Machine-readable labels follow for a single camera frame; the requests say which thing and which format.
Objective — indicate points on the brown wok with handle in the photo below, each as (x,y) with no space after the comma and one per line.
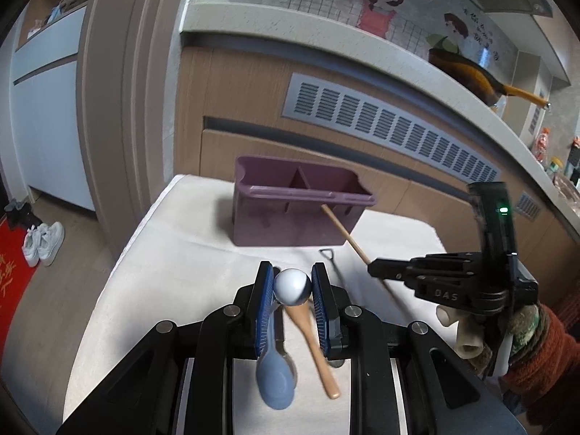
(478,80)

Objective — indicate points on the light blue rice spoon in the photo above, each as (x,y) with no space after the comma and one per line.
(275,378)

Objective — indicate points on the purple plastic utensil caddy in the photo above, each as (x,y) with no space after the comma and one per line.
(279,202)

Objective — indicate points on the black handle steel spoon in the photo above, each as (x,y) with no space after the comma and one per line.
(280,347)

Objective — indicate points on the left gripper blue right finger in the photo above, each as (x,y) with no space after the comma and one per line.
(324,305)

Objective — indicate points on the red door mat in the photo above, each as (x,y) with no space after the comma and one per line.
(15,275)

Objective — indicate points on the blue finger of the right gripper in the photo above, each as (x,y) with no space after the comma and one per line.
(399,270)

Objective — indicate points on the white kitchen countertop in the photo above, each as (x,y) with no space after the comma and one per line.
(364,50)

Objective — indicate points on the white cabinet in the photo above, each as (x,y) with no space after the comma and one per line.
(39,127)

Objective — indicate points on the grey ventilation grille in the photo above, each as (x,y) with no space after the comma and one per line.
(332,106)

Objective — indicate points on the white table cloth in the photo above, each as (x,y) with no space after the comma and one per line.
(181,264)

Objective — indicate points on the wooden spoon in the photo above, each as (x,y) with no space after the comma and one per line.
(300,315)

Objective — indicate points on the white sneaker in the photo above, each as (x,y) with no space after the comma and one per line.
(30,247)
(51,239)

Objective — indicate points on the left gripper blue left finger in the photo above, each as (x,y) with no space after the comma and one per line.
(262,301)

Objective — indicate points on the right gloved hand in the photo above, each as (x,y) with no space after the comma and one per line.
(491,345)

